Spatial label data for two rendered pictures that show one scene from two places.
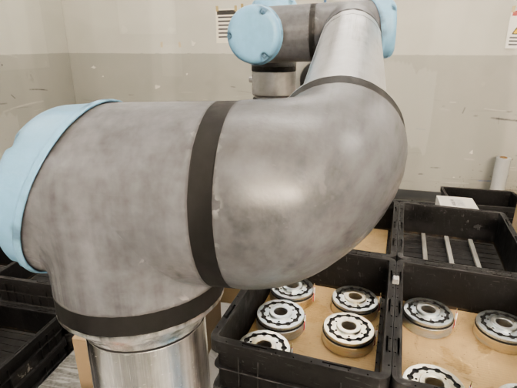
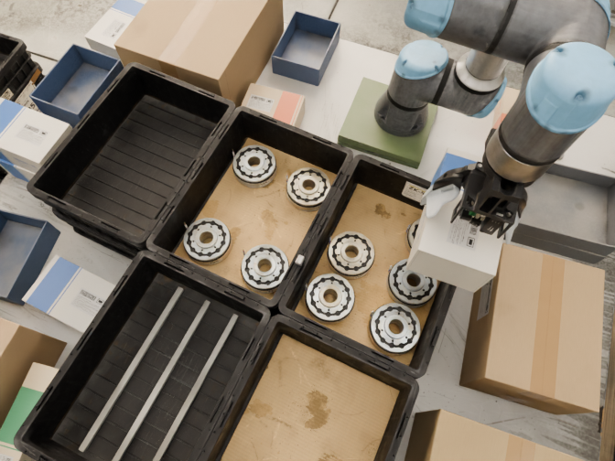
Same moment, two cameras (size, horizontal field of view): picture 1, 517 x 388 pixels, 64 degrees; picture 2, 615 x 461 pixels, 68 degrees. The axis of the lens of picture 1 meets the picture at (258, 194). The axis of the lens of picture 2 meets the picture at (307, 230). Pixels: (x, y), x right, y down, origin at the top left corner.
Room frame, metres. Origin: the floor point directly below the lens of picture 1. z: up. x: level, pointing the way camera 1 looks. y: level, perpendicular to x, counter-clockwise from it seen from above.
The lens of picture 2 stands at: (1.06, -0.25, 1.79)
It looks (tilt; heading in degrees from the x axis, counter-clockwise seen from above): 66 degrees down; 185
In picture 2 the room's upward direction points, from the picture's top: 2 degrees clockwise
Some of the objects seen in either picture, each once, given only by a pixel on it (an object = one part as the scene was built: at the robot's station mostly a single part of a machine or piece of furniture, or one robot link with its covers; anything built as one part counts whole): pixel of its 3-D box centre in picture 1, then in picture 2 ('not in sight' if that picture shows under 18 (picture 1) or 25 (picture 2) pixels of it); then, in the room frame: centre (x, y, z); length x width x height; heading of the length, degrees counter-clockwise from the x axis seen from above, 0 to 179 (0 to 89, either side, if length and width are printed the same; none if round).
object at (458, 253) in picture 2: not in sight; (461, 219); (0.71, -0.02, 1.10); 0.20 x 0.12 x 0.09; 167
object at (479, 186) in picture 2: not in sight; (494, 187); (0.73, -0.03, 1.25); 0.09 x 0.08 x 0.12; 167
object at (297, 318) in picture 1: (280, 314); (413, 281); (0.74, -0.05, 0.86); 0.10 x 0.10 x 0.01
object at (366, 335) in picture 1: (348, 328); (351, 252); (0.70, -0.18, 0.86); 0.10 x 0.10 x 0.01
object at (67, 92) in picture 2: not in sight; (80, 86); (0.29, -0.95, 0.81); 0.20 x 0.15 x 0.07; 164
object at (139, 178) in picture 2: not in sight; (144, 159); (0.53, -0.69, 0.87); 0.40 x 0.30 x 0.11; 161
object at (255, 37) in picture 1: (271, 35); (553, 35); (0.63, -0.02, 1.41); 0.11 x 0.11 x 0.08; 77
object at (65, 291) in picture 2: not in sight; (83, 300); (0.85, -0.78, 0.75); 0.20 x 0.12 x 0.09; 71
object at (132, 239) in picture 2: not in sight; (137, 146); (0.53, -0.69, 0.92); 0.40 x 0.30 x 0.02; 161
